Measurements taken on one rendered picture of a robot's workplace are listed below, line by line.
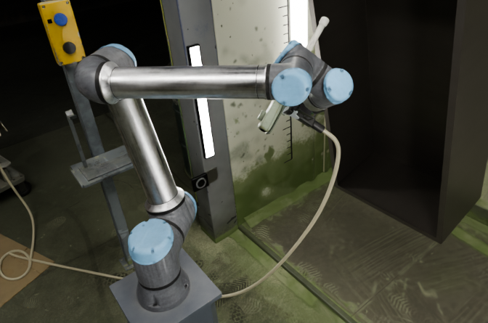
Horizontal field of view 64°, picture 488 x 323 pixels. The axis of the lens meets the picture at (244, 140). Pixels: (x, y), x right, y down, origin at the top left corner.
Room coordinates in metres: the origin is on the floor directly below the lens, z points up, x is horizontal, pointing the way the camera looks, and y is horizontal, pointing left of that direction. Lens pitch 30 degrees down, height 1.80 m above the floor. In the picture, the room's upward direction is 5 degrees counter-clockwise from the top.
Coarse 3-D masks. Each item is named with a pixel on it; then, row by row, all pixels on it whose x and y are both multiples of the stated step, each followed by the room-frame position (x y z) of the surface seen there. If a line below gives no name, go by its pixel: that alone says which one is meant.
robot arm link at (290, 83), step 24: (96, 72) 0.99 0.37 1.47; (120, 72) 1.00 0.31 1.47; (144, 72) 0.98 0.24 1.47; (168, 72) 0.96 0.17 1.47; (192, 72) 0.94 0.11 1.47; (216, 72) 0.93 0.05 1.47; (240, 72) 0.91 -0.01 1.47; (264, 72) 0.90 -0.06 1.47; (288, 72) 0.86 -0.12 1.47; (312, 72) 0.95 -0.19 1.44; (96, 96) 0.98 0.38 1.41; (120, 96) 0.98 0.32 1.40; (144, 96) 0.97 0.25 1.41; (168, 96) 0.95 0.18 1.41; (192, 96) 0.93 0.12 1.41; (216, 96) 0.92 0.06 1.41; (240, 96) 0.90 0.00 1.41; (264, 96) 0.88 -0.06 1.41; (288, 96) 0.85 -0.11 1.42
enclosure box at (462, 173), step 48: (336, 0) 1.70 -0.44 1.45; (384, 0) 1.74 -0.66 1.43; (432, 0) 1.56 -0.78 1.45; (480, 0) 1.16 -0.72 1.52; (336, 48) 1.70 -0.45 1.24; (384, 48) 1.77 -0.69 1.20; (432, 48) 1.58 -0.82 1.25; (480, 48) 1.21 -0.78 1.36; (384, 96) 1.81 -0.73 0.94; (432, 96) 1.60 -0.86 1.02; (480, 96) 1.26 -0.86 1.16; (384, 144) 1.85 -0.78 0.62; (432, 144) 1.62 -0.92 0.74; (480, 144) 1.34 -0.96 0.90; (384, 192) 1.60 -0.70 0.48; (432, 192) 1.54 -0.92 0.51; (480, 192) 1.43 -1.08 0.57
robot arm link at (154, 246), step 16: (144, 224) 1.03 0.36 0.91; (160, 224) 1.02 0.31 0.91; (128, 240) 0.97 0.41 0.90; (144, 240) 0.96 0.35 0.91; (160, 240) 0.95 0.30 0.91; (176, 240) 1.01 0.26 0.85; (144, 256) 0.91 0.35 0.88; (160, 256) 0.92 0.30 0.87; (176, 256) 0.98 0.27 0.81; (144, 272) 0.91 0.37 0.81; (160, 272) 0.92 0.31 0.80; (176, 272) 0.96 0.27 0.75
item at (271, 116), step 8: (320, 24) 1.44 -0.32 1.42; (320, 32) 1.43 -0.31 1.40; (312, 40) 1.40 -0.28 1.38; (312, 48) 1.39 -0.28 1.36; (272, 104) 1.23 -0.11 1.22; (280, 104) 1.23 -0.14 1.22; (264, 112) 1.23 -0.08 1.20; (272, 112) 1.21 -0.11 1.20; (280, 112) 1.22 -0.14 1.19; (264, 120) 1.19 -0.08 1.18; (272, 120) 1.20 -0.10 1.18; (304, 120) 1.23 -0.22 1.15; (312, 120) 1.23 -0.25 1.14; (264, 128) 1.18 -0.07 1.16; (272, 128) 1.18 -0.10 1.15; (320, 128) 1.22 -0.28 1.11
